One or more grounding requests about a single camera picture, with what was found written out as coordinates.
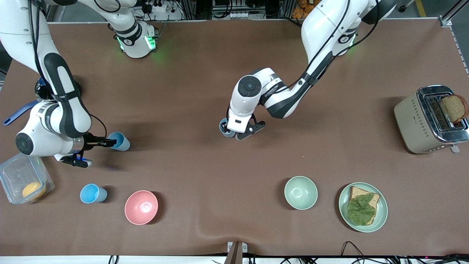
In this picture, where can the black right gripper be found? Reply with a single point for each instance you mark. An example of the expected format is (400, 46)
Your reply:
(88, 143)

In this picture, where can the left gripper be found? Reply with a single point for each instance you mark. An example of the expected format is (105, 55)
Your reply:
(223, 127)

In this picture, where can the blue plastic cup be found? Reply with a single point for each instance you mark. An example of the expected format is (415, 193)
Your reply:
(124, 143)
(223, 130)
(92, 193)

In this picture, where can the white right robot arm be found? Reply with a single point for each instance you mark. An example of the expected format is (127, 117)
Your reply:
(62, 110)

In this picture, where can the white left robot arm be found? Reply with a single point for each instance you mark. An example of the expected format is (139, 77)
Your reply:
(322, 29)

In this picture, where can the orange round food piece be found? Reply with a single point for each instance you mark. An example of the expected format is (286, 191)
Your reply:
(33, 190)

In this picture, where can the pink bowl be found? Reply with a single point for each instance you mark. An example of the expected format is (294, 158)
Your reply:
(141, 207)

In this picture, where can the clear plastic container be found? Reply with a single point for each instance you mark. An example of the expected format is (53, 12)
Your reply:
(16, 172)

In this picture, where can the pale green bowl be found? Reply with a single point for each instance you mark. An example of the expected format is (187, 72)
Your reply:
(301, 193)

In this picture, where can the small blue object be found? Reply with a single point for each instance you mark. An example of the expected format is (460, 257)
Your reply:
(41, 81)

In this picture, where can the brown bread slice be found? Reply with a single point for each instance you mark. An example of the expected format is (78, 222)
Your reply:
(357, 191)

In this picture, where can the bag of orange snacks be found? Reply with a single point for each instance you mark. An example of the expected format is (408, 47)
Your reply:
(302, 9)

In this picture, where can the green lettuce leaf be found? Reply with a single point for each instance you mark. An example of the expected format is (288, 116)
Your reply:
(361, 209)

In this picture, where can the pale green plate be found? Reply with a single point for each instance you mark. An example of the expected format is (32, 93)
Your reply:
(383, 209)

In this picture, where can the white power strip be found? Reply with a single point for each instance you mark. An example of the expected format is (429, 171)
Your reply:
(159, 7)

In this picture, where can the beige and chrome toaster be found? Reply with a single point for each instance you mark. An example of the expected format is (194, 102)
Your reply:
(410, 124)

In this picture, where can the brown toast slice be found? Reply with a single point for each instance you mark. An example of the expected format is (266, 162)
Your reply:
(454, 108)

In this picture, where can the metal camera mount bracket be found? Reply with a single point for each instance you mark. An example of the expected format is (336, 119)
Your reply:
(235, 253)

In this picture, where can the aluminium frame profile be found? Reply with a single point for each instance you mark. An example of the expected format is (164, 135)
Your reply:
(449, 18)

